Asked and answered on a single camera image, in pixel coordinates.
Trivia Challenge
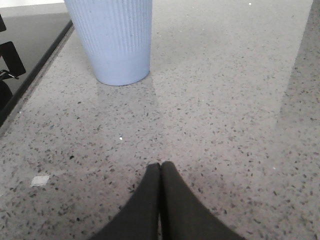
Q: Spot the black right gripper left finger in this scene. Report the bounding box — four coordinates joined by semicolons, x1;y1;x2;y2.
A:
92;163;161;240

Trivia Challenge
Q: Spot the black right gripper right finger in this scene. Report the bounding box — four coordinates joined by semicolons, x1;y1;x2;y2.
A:
160;161;244;240

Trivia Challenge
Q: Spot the light blue ribbed cup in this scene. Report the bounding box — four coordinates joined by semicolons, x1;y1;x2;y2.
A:
64;0;153;86

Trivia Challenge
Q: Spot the black pot support grate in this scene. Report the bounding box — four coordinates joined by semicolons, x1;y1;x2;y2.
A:
0;13;27;80

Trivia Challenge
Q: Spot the black glass gas cooktop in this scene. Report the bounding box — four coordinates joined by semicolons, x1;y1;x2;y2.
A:
0;12;72;124

